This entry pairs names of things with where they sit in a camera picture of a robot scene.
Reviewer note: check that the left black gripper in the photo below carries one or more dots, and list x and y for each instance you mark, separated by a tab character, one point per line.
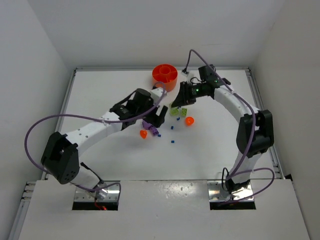
155	117

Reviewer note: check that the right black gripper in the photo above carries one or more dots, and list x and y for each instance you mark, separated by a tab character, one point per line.
186	92

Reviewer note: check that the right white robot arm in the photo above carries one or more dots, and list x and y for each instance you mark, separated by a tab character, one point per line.
255	127

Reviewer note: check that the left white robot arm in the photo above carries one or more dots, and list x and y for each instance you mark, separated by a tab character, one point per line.
61	157

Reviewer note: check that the purple flat lego plate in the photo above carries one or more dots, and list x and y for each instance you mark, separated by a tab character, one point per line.
149	127

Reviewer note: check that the green lego brick upside-down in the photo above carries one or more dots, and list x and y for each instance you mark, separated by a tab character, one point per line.
173	113

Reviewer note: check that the orange round cone piece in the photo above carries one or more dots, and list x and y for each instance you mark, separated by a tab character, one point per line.
189	121

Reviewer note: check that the orange heart-shaped piece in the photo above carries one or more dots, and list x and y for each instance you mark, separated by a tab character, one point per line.
143	133

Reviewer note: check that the orange divided round container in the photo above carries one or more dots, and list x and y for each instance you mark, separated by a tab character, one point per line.
166	74

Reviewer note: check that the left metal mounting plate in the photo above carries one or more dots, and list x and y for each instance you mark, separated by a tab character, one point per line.
110	193

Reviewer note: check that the metal mounting plate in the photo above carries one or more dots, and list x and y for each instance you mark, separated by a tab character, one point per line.
217	194
110	193

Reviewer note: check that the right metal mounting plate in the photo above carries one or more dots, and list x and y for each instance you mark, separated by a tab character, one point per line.
217	194

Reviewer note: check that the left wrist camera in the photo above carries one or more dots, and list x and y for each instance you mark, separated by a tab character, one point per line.
157	93

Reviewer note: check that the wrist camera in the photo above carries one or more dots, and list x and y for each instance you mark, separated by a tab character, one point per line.
157	93
188	75

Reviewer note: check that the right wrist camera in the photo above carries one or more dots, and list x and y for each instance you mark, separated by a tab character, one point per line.
188	75

